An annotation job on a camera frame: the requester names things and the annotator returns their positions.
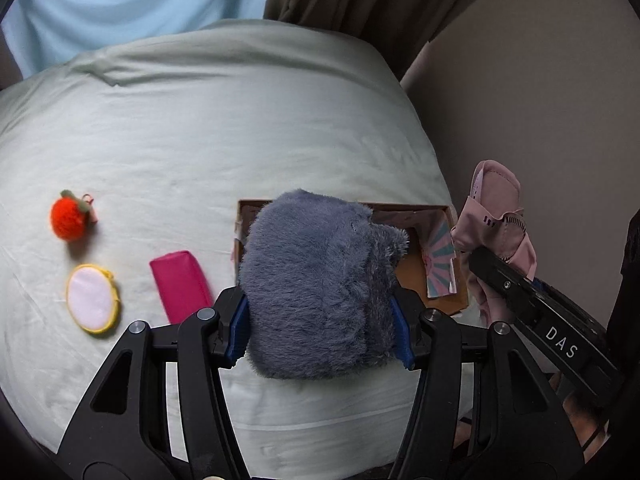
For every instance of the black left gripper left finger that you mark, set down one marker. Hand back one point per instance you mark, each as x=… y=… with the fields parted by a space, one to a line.
x=120 y=427

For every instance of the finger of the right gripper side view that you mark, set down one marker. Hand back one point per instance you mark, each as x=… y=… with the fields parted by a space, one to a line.
x=502 y=286

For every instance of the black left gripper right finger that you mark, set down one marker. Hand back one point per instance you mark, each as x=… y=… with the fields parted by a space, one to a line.
x=483 y=408

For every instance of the pink fabric mask pouch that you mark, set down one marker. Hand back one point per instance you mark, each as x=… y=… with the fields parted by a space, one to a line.
x=492 y=216

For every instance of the round white yellow-rimmed pad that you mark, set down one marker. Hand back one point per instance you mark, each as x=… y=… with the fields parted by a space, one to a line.
x=92 y=298

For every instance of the magenta leather pouch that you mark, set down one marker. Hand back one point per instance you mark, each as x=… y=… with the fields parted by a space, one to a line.
x=181 y=284

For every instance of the grey fluffy plush item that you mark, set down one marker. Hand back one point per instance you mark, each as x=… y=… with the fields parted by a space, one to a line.
x=318 y=274

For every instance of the orange plush fruit toy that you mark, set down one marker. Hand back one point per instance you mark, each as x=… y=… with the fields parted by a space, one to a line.
x=72 y=216

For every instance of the person's right hand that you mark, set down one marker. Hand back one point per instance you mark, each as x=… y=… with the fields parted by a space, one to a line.
x=591 y=433

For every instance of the pink cardboard box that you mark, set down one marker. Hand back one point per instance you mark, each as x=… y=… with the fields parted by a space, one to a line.
x=431 y=267

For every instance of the light blue hanging cloth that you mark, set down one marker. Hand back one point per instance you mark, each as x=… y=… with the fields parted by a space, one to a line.
x=43 y=33

